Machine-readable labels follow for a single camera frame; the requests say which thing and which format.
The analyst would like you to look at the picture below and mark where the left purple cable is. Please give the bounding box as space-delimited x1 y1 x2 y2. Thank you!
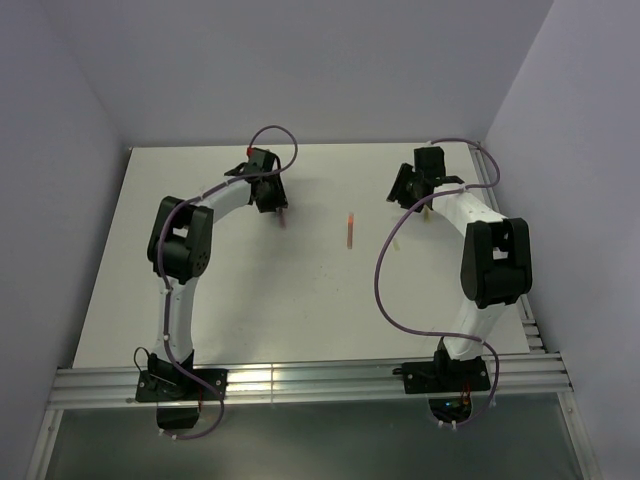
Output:
154 124 300 441

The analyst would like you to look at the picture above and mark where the red pen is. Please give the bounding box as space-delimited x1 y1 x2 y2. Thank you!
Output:
278 209 287 230

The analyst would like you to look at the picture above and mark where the purple cable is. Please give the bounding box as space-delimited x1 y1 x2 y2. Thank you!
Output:
373 137 503 429
154 124 300 441

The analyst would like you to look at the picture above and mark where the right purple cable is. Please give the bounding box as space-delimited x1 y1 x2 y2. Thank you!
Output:
373 137 503 429

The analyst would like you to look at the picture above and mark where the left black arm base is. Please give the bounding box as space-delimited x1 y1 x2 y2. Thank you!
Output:
135 371 217 433

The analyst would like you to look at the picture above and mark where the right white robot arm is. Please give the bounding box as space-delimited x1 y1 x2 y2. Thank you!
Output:
387 146 533 390

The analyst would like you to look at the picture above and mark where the aluminium rail frame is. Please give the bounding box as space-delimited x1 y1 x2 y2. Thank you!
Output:
29 141 601 479

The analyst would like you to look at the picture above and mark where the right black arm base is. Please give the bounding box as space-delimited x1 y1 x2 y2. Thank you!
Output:
393 357 495 429

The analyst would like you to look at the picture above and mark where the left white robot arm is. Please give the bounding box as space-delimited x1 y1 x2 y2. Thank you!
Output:
147 147 288 399

